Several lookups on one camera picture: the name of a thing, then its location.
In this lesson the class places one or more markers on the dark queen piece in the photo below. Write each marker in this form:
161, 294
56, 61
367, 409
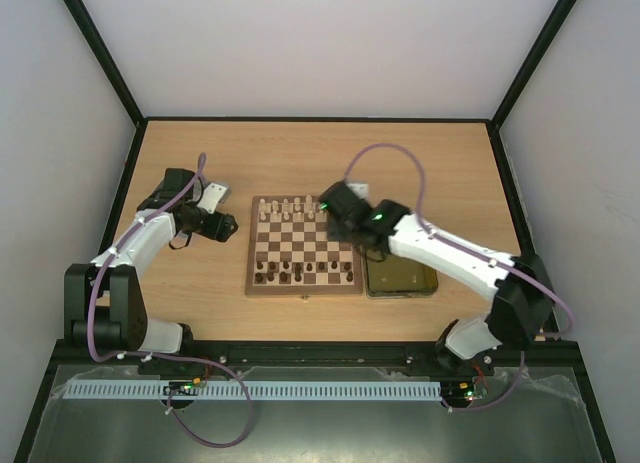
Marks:
298, 272

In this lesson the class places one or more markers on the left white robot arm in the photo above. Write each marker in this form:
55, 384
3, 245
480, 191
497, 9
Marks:
103, 302

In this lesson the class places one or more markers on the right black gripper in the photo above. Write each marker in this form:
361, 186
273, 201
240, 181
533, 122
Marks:
345, 233

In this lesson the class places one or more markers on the gold tin with pieces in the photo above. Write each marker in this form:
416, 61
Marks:
390, 276

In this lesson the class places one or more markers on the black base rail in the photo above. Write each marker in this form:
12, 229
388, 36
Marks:
411, 359

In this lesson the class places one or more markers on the black enclosure frame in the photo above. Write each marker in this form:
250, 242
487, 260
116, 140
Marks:
560, 12

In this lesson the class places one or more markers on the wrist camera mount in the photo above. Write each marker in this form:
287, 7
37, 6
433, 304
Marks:
360, 189
212, 195

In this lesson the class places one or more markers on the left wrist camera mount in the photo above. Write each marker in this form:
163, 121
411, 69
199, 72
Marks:
212, 195

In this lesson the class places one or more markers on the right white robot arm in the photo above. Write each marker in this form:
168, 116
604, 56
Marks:
516, 288

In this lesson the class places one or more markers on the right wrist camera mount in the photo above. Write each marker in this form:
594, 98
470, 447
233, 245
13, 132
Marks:
360, 189

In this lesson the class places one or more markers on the white slotted cable duct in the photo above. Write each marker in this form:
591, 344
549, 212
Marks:
256, 390

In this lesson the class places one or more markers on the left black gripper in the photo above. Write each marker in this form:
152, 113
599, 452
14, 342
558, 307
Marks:
219, 230

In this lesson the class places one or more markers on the wooden chess board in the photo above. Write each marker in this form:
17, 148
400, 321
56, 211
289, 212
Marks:
279, 238

